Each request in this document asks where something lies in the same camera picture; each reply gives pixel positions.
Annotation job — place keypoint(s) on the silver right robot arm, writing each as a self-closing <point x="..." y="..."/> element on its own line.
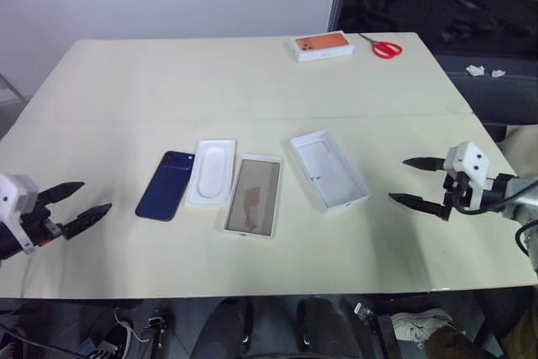
<point x="521" y="195"/>

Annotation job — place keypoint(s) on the white sneaker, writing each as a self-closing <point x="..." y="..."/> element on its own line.
<point x="422" y="323"/>

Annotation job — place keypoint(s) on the crumpled white paper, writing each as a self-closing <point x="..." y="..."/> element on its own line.
<point x="475" y="70"/>
<point x="497" y="73"/>

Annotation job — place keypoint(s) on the dark blue smartphone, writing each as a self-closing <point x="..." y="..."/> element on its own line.
<point x="166" y="186"/>

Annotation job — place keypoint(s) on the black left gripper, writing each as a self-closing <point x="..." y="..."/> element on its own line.
<point x="38" y="224"/>

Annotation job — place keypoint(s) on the dark upholstered seat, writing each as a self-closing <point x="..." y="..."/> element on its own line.
<point x="492" y="81"/>

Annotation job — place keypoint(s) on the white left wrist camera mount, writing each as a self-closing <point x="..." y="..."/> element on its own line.
<point x="14" y="195"/>

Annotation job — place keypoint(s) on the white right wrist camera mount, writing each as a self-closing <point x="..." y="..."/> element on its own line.
<point x="468" y="159"/>

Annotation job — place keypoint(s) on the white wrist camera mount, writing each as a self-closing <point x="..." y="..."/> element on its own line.
<point x="468" y="159"/>
<point x="14" y="195"/>

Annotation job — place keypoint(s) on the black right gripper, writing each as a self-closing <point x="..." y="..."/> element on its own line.
<point x="456" y="191"/>

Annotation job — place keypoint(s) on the dark rounded shape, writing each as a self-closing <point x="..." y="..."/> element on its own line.
<point x="229" y="325"/>
<point x="323" y="325"/>

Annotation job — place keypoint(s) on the closed orange phone box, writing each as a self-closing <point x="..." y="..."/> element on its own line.
<point x="323" y="45"/>

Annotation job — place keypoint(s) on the white phone tray insert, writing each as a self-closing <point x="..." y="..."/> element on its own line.
<point x="211" y="174"/>

